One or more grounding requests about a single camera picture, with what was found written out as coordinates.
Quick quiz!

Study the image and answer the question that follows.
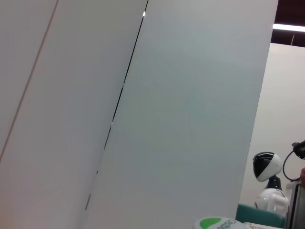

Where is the clear green-label water bottle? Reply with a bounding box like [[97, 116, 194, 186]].
[[193, 217, 244, 229]]

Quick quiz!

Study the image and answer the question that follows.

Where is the teal chair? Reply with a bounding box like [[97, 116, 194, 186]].
[[235, 204, 286, 229]]

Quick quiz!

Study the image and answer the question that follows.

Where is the ceiling light strip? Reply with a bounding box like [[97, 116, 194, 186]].
[[273, 23, 305, 31]]

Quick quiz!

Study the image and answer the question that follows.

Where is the black looped cable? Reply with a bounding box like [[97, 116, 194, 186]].
[[282, 140, 305, 182]]

